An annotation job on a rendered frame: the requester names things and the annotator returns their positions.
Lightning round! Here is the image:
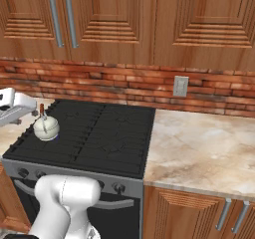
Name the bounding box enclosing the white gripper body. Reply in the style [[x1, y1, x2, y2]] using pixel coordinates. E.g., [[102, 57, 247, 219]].
[[0, 93, 39, 128]]

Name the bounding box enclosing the wooden base cupboard door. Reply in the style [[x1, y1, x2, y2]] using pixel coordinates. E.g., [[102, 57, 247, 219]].
[[142, 185, 235, 239], [0, 162, 32, 235], [228, 199, 255, 239]]

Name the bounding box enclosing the grey wall outlet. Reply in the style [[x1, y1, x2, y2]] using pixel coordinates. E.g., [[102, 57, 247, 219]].
[[172, 75, 190, 99]]

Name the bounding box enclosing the black oven door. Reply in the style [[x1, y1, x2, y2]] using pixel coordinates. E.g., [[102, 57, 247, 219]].
[[10, 177, 143, 239]]

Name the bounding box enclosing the white kettle with brown handle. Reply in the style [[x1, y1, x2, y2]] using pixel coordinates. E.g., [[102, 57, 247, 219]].
[[32, 103, 61, 142]]

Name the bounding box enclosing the black stove with grey front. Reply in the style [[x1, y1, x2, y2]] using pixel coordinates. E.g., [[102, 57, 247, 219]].
[[1, 98, 157, 239]]

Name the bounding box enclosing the wooden wall cupboard door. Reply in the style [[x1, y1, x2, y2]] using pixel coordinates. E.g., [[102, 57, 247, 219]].
[[0, 0, 72, 62], [152, 0, 255, 73], [62, 0, 158, 67]]

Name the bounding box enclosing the grey cupboard handle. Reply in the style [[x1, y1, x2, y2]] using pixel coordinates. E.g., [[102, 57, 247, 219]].
[[63, 0, 80, 50], [46, 0, 65, 49], [230, 200, 251, 235], [215, 198, 233, 232]]

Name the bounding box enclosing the grey oven door handle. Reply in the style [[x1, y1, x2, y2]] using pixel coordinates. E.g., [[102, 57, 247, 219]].
[[13, 179, 135, 211]]

